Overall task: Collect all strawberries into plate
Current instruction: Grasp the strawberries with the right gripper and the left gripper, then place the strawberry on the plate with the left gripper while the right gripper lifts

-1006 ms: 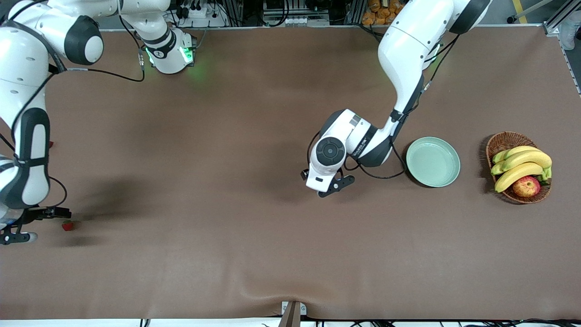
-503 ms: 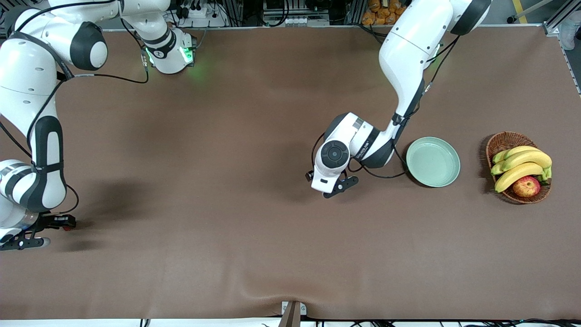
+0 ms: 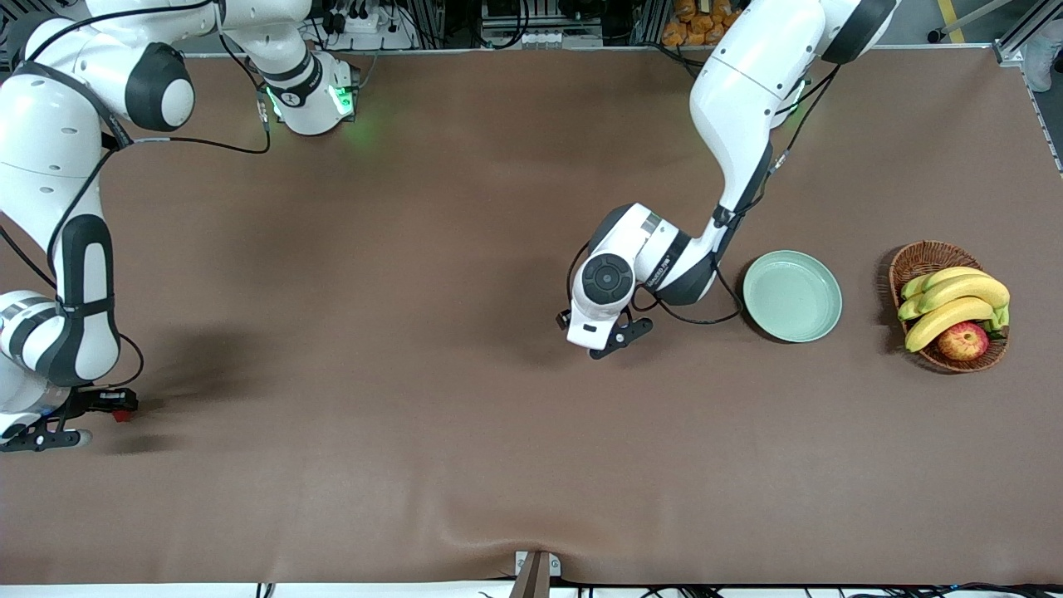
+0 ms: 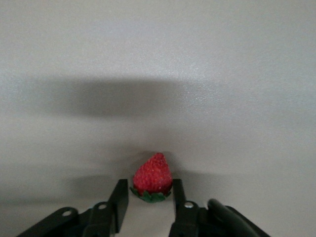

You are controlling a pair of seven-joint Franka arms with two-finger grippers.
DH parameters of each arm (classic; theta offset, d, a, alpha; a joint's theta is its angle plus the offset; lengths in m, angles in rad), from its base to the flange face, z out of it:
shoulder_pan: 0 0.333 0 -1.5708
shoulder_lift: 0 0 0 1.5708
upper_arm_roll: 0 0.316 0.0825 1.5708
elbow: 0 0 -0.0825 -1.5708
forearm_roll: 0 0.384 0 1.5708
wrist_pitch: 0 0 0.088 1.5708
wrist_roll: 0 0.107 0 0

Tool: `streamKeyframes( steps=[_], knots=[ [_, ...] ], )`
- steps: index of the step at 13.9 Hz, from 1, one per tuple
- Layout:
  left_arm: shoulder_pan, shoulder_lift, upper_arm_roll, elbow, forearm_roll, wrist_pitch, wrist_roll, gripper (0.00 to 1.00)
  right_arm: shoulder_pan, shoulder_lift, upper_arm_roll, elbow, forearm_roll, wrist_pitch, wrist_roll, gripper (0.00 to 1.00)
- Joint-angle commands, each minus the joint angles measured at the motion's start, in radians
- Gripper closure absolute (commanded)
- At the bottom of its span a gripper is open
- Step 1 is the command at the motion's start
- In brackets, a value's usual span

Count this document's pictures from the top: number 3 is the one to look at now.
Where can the brown wicker basket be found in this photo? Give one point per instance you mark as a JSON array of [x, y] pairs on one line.
[[922, 257]]

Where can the white terminal block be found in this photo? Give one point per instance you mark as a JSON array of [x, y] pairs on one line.
[[556, 39]]

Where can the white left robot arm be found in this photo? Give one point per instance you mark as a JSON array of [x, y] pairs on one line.
[[739, 83]]

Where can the large table cover mat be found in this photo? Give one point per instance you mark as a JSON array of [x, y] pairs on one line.
[[415, 332]]

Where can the bag of orange buns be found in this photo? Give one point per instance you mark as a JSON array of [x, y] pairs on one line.
[[689, 25]]

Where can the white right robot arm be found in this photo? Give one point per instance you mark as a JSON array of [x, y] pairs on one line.
[[41, 124]]

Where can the white power strip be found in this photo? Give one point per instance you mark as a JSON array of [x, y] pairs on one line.
[[365, 25]]

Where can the pale green round plate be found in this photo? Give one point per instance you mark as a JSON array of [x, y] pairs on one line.
[[789, 299]]

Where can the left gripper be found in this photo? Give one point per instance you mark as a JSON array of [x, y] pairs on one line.
[[560, 318]]

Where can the red strawberry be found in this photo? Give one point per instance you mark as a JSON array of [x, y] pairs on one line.
[[124, 414]]

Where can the red yellow apple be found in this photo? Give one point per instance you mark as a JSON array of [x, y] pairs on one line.
[[963, 342]]

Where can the yellow banana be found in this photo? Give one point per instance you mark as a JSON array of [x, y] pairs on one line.
[[913, 285], [938, 320], [972, 289]]

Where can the metal table edge clamp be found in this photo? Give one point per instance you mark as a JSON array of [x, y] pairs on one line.
[[536, 573]]

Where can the aluminium frame profile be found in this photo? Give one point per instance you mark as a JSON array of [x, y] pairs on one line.
[[1017, 46]]

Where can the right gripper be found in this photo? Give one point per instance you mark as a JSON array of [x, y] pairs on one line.
[[93, 402]]

